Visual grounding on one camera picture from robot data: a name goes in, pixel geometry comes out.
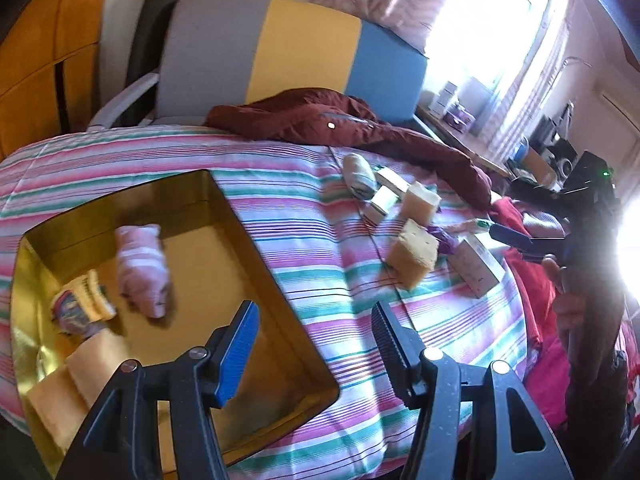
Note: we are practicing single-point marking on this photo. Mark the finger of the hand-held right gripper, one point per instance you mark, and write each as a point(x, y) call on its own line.
point(520, 241)
point(537, 189)

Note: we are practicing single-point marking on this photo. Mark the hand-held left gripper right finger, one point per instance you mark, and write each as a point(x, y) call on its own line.
point(392, 355)

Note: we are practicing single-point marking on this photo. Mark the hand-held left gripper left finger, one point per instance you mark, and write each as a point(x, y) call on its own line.
point(239, 355)

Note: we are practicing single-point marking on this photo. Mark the green-ended cracker packet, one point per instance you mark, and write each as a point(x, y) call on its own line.
point(472, 226)

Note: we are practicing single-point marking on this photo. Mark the purple packet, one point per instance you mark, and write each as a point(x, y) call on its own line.
point(441, 240)

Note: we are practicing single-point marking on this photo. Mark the gold metal tin box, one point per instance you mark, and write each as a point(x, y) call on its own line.
point(200, 260)

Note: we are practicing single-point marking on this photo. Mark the person's right hand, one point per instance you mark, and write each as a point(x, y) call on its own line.
point(570, 310)

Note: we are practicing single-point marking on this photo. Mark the cardboard box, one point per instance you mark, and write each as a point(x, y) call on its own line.
point(540, 166)

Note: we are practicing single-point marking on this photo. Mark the red towel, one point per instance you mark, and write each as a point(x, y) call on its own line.
point(530, 280)

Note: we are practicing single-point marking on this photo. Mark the blue bowl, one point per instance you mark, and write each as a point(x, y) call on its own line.
point(522, 149)

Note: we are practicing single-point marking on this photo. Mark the large white box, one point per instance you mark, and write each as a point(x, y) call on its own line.
point(475, 267)

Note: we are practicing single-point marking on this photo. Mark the wooden desk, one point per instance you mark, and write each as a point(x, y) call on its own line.
point(470, 147)

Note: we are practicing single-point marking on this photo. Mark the yellow sponge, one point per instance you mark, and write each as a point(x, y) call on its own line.
point(100, 365)
point(57, 405)
point(412, 255)
point(420, 202)

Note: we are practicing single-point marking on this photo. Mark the purple box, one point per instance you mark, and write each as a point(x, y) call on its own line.
point(459, 117)

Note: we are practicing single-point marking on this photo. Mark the pink striped rolled sock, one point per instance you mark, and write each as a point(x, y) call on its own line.
point(142, 270)

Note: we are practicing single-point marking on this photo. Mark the white carton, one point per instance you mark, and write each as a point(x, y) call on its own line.
point(442, 100)

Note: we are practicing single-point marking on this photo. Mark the pink cloth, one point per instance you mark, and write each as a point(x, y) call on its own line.
point(547, 380)

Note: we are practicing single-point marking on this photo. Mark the small white box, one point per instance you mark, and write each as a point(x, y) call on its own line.
point(381, 204)
point(392, 179)

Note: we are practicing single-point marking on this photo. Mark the maroon padded jacket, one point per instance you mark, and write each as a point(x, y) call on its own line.
point(400, 145)

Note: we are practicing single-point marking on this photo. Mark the striped bed blanket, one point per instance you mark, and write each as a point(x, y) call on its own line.
point(300, 210)

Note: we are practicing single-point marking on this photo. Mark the yellow snack packet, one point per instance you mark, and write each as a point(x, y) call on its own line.
point(82, 300)

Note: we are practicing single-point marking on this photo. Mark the white rolled sock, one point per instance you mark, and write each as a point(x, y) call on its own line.
point(357, 175)

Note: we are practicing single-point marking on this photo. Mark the grey yellow blue chair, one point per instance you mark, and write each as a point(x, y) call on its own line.
point(300, 45)

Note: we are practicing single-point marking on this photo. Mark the black chair back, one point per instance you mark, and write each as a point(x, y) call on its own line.
point(150, 35)

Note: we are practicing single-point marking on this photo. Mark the orange wooden cabinet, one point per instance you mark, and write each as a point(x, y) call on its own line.
point(40, 60)

